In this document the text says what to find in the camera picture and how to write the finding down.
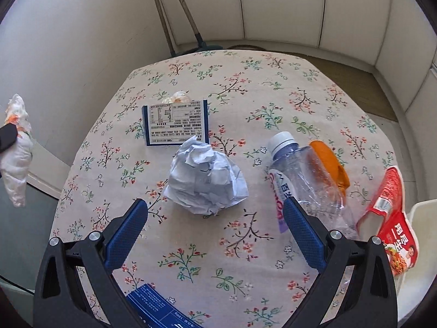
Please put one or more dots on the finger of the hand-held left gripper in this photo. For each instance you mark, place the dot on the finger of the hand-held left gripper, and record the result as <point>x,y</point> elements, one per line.
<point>6,137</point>

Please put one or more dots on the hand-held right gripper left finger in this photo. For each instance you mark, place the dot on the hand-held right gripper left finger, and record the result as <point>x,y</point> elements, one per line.
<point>126,235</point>

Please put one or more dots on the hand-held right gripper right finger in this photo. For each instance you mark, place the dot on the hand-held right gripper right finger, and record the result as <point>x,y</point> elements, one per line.
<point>304,235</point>

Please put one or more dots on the clear plastic bottle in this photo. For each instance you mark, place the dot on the clear plastic bottle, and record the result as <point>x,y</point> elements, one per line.
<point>300,177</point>

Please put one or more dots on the red noodle packet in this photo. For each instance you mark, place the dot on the red noodle packet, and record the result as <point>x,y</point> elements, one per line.
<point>392,218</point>

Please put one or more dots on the white paper ball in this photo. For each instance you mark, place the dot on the white paper ball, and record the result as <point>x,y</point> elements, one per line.
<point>205,177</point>

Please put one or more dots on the white plastic bin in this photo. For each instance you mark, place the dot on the white plastic bin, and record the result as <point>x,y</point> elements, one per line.
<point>423,218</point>

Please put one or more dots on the dark blue flat box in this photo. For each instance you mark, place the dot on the dark blue flat box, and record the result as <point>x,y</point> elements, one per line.
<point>153,305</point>

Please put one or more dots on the orange peel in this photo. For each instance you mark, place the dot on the orange peel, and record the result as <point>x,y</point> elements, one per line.
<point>329,160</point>

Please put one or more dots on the blue white carton box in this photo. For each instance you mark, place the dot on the blue white carton box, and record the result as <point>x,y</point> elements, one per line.
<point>176,123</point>

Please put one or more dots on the floral tablecloth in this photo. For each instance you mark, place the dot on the floral tablecloth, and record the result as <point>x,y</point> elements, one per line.
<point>239,109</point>

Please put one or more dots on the brown floor mat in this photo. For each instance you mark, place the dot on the brown floor mat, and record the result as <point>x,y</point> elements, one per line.
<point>358,85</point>

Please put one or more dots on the mop pole with teal head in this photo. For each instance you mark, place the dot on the mop pole with teal head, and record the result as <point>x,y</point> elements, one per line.
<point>186,10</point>

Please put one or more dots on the white kitchen cabinets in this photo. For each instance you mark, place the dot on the white kitchen cabinets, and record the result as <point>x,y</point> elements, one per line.
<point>280,6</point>

